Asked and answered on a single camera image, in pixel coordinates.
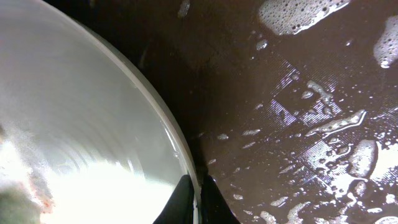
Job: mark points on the large black plate tray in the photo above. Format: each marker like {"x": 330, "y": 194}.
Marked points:
{"x": 290, "y": 107}

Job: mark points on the pale grey-green plate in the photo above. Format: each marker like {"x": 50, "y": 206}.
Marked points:
{"x": 83, "y": 133}

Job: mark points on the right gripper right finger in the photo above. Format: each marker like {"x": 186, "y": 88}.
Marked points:
{"x": 214, "y": 209}

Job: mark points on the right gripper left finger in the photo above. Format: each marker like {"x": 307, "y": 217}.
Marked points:
{"x": 179, "y": 208}

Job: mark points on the green yellow sponge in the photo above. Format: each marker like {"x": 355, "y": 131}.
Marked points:
{"x": 18, "y": 208}

